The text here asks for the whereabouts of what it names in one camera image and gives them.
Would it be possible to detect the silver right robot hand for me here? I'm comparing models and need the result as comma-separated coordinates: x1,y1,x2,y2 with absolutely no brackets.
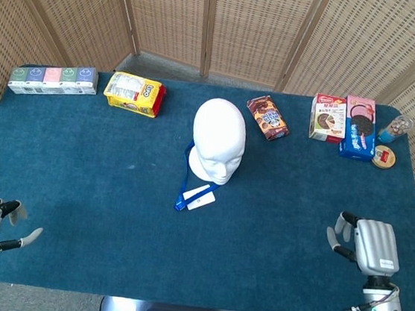
321,209,407,280

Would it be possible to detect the blue lanyard with badge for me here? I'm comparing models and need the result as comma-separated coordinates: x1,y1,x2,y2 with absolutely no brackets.
174,139,223,216

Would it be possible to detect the clear snack cup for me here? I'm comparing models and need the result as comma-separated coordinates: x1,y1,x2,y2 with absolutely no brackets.
376,111,415,146

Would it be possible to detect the pink blue cookie box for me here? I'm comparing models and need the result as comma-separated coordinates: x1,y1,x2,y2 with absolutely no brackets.
338,95,382,163

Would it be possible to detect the teal table cloth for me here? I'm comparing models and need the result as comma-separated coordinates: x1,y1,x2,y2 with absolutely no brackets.
0,60,415,311

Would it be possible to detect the red green wafer box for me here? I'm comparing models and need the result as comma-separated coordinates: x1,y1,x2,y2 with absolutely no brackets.
308,92,351,145

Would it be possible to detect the brown chocolate cookie bag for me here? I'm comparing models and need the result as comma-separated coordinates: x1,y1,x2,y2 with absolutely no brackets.
243,92,295,144

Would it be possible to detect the multicolour tissue pack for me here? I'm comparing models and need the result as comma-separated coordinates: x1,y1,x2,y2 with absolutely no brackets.
6,57,101,104

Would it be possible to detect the white foam mannequin head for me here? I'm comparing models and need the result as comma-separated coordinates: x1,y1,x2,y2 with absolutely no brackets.
186,95,251,189

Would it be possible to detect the yellow Lipo biscuit pack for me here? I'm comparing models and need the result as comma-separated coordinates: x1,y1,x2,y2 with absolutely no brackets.
101,69,168,119

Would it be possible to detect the woven bamboo folding screen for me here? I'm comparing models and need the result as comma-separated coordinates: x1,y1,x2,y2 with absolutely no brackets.
0,0,415,270

